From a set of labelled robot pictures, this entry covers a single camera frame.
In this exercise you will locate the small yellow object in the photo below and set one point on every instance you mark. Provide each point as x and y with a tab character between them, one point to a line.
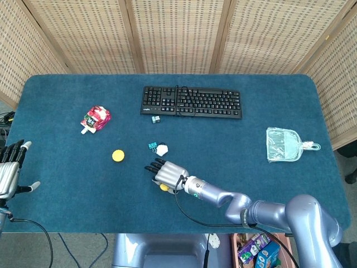
164	187

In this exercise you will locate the yellow ball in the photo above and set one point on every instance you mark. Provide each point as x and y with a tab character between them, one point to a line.
118	156

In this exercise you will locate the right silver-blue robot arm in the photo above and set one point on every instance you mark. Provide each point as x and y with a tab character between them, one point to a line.
306	217

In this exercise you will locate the red spouted drink pouch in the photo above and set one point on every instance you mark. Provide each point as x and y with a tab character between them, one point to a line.
96	117

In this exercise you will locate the teal binder clip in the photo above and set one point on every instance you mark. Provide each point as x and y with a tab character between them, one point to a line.
152	145

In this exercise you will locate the black computer keyboard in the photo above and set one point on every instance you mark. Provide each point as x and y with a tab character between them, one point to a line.
212	100

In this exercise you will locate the blue carpet table cloth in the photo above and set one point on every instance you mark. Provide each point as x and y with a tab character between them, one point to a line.
83	195

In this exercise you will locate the silver-blue robot torso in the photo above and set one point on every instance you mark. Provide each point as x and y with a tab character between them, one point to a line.
167	251

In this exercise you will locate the pink plastic basket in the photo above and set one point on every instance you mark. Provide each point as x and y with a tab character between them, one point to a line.
234	248

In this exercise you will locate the purple snack box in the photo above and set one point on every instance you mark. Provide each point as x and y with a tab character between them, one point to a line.
251	248

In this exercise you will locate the black chair base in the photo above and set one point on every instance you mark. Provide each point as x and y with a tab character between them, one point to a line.
348	152

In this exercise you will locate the woven bamboo folding screen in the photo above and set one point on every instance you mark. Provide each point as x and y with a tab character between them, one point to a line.
178	36

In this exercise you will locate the blue snack box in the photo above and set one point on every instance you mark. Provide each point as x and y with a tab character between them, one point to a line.
267	255

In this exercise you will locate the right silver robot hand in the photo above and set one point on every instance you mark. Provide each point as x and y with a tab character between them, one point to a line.
170	174

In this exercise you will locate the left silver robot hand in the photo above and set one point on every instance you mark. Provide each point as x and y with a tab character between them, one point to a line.
8	173

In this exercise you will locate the green dustpan in clear bag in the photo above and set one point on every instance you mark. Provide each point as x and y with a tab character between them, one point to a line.
281	145

